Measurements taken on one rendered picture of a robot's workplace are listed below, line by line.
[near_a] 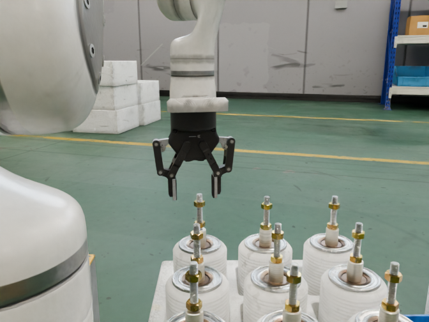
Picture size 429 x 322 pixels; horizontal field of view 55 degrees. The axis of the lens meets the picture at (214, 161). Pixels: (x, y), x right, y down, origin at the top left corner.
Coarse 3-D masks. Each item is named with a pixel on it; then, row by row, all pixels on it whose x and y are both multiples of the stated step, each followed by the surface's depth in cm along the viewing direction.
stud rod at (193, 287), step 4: (192, 264) 47; (196, 264) 47; (192, 268) 47; (196, 268) 47; (192, 272) 47; (196, 272) 47; (192, 284) 48; (196, 284) 48; (192, 288) 48; (196, 288) 48; (192, 292) 48; (196, 292) 48; (192, 296) 48; (196, 296) 48; (192, 300) 48; (196, 300) 48
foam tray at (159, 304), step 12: (168, 264) 80; (228, 264) 80; (300, 264) 80; (168, 276) 76; (228, 276) 76; (156, 288) 72; (156, 300) 68; (240, 300) 68; (312, 300) 68; (156, 312) 65; (240, 312) 65; (312, 312) 65
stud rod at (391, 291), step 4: (392, 264) 48; (396, 264) 47; (392, 268) 48; (396, 268) 47; (392, 272) 48; (396, 272) 48; (388, 284) 49; (392, 284) 48; (396, 284) 48; (388, 288) 49; (392, 288) 48; (388, 292) 49; (392, 292) 48; (388, 296) 49; (392, 296) 48; (388, 300) 49; (392, 300) 48
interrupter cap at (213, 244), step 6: (180, 240) 73; (186, 240) 73; (192, 240) 74; (210, 240) 74; (216, 240) 74; (180, 246) 71; (186, 246) 71; (192, 246) 72; (210, 246) 71; (216, 246) 71; (186, 252) 69; (192, 252) 69; (204, 252) 69; (210, 252) 69
